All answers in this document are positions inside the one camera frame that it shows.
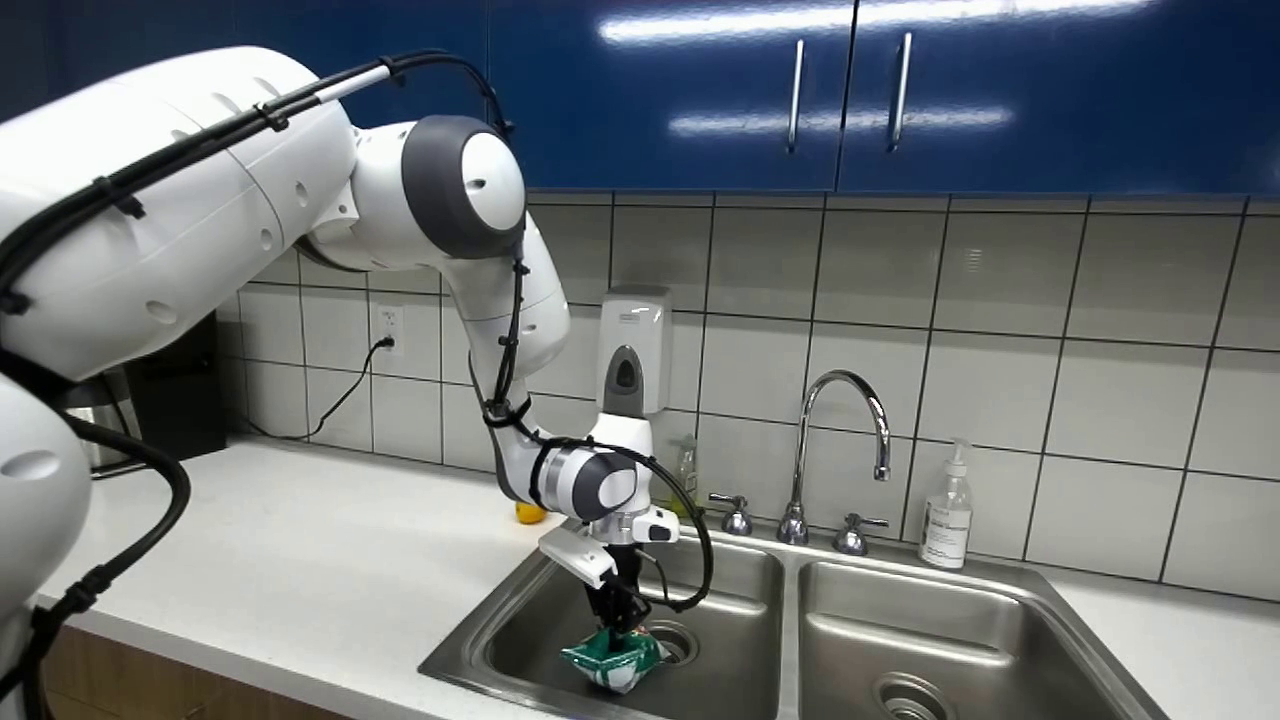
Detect right chrome faucet handle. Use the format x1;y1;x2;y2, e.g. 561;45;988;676
832;512;888;557

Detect clear hand sanitizer bottle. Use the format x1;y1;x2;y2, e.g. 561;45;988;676
918;446;971;570

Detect blue upper cabinet doors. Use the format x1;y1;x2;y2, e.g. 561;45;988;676
0;0;1280;198

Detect chrome faucet handle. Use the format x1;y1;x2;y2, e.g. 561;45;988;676
832;512;888;557
712;495;753;536

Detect left chrome faucet handle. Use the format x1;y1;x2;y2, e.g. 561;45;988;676
712;495;753;536

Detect green dish soap bottle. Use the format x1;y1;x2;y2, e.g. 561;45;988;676
672;437;699;520

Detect yellow lemon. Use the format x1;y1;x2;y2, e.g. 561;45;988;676
517;499;546;526

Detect white wall soap dispenser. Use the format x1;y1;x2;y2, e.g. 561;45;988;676
600;295;672;422

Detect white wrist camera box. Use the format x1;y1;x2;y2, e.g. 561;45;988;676
535;527;617;594

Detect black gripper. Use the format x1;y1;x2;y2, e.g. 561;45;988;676
589;550;651;631

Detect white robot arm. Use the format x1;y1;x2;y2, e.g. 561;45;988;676
0;45;679;720

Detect stainless steel double sink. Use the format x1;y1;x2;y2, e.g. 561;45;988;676
423;531;1169;720

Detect black coffee machine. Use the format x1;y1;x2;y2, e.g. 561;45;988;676
64;319;226;460

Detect chrome gooseneck faucet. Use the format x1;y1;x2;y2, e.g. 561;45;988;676
777;367;892;545

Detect black power cord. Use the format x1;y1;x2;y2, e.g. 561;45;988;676
239;331;400;446

